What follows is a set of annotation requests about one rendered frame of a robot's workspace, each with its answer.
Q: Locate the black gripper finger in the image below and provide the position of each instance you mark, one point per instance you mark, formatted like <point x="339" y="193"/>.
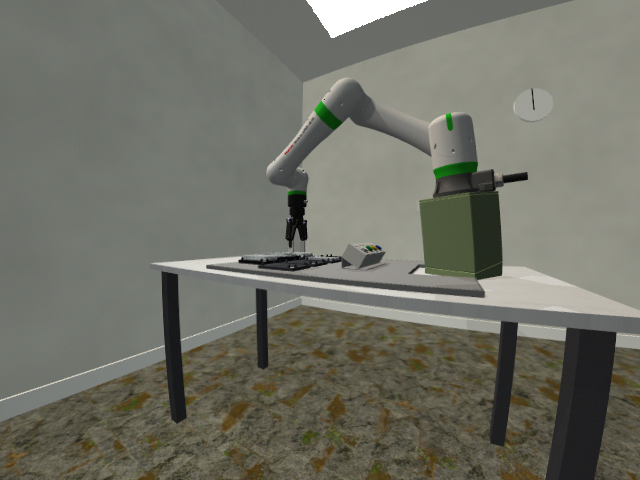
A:
<point x="303" y="234"/>
<point x="290" y="231"/>

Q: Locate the cream button panel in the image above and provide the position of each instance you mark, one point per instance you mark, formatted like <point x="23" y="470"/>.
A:
<point x="362" y="258"/>

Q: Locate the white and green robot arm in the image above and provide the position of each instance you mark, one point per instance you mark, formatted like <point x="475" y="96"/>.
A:
<point x="450" y="137"/>

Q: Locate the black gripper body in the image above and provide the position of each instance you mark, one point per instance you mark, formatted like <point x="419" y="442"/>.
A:
<point x="297" y="213"/>

